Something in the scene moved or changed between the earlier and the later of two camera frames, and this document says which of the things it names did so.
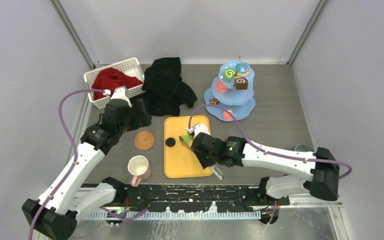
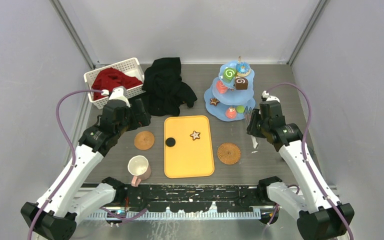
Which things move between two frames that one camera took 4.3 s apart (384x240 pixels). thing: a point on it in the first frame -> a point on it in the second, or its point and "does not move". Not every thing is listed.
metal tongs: (215, 168) -> (248, 114)
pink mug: (138, 166) does not move
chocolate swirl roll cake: (241, 83) does not move
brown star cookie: (213, 101) does not move
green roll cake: (229, 74) does not move
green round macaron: (186, 138) -> (240, 109)
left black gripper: (142, 119) does not move
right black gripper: (205, 162) -> (252, 129)
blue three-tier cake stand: (233, 89) does not move
